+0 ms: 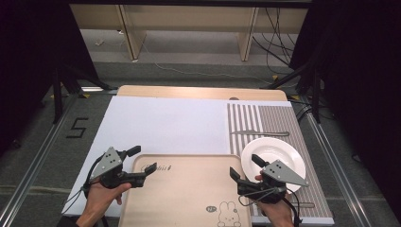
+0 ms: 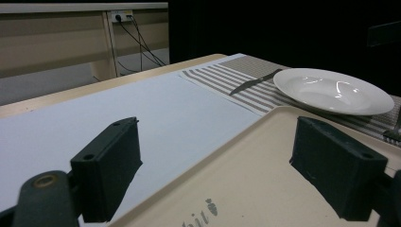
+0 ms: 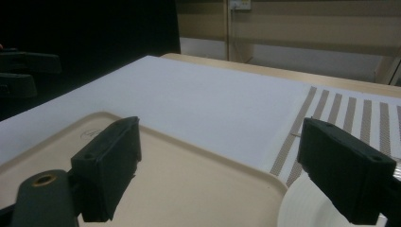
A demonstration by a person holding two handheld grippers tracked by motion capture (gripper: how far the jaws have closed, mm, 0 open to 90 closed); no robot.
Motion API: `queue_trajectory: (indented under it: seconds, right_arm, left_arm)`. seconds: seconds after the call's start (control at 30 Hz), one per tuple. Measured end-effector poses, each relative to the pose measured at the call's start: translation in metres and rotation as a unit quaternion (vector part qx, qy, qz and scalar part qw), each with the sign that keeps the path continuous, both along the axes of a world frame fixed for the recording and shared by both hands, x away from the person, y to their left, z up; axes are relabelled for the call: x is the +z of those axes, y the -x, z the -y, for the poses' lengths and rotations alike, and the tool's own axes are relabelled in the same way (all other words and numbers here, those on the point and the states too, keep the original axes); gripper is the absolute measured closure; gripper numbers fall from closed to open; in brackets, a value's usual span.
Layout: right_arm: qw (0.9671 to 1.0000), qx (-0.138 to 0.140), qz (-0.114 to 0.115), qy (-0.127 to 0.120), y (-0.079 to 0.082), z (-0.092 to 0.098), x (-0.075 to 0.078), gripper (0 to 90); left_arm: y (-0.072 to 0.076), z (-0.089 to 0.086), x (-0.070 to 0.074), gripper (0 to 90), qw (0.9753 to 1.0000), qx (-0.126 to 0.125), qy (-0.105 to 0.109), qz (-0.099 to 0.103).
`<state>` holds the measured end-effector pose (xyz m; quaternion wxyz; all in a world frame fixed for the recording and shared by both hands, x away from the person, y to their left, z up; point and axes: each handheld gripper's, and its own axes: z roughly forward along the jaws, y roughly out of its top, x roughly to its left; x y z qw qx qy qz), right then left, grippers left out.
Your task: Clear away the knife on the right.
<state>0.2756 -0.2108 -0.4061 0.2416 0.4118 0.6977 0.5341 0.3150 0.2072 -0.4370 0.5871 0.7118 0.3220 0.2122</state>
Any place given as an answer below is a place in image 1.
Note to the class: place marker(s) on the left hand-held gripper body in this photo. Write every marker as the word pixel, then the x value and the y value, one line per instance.
pixel 107 162

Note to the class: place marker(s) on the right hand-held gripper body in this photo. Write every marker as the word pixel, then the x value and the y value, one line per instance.
pixel 283 173

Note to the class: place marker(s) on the white plate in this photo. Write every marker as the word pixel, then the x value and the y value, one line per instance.
pixel 277 151

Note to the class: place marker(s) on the metal fork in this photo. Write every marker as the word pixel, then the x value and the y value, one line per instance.
pixel 271 133

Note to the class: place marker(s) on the beige tray with rabbit print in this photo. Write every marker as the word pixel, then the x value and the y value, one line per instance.
pixel 189 189

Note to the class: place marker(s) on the person's left hand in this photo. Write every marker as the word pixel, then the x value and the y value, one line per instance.
pixel 102 197

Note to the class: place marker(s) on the person's right hand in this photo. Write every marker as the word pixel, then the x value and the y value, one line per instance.
pixel 277 211

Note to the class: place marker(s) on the white board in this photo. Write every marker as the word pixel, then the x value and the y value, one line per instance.
pixel 157 126

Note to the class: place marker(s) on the grey striped placemat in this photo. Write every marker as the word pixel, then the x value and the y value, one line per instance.
pixel 283 119

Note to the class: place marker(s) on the yellow tape piece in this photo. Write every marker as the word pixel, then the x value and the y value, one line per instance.
pixel 275 77
pixel 295 97
pixel 85 95

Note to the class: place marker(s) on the black metal stand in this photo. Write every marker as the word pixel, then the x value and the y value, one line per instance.
pixel 316 94
pixel 57 94

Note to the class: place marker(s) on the small white floor scrap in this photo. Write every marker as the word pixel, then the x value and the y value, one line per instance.
pixel 99 42

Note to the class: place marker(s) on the black curtain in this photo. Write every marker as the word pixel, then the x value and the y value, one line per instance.
pixel 362 78
pixel 31 63

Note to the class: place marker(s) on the light wooden desk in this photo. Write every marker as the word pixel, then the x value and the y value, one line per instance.
pixel 189 17

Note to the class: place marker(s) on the aluminium floor rail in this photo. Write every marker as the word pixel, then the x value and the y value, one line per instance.
pixel 34 164
pixel 337 170

